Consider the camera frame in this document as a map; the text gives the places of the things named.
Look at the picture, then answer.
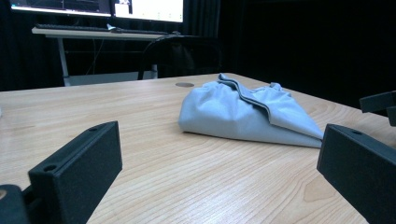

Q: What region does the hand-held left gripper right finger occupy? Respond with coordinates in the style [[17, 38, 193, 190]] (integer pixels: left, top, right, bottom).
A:
[[317, 123, 396, 224]]

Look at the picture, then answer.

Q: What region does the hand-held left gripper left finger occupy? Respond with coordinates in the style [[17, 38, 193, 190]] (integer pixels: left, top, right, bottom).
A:
[[28, 120, 123, 224]]

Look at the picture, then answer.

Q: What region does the light blue t-shirt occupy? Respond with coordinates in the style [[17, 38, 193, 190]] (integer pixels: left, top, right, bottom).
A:
[[177, 73, 325, 148]]

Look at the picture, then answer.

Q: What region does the black curtain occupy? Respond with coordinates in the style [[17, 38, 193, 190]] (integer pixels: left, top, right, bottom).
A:
[[0, 0, 396, 110]]

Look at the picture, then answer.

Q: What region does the white office desk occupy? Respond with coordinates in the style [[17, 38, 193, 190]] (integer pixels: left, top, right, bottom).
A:
[[31, 27, 166, 87]]

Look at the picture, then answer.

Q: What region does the black keyboard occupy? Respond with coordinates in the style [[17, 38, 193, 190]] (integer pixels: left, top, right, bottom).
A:
[[35, 22, 110, 33]]

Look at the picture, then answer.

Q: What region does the black office chair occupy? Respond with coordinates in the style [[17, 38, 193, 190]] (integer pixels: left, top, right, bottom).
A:
[[138, 35, 222, 80]]

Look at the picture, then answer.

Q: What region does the computer monitor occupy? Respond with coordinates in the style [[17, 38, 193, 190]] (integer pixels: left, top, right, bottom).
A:
[[8, 0, 112, 18], [113, 0, 185, 23]]

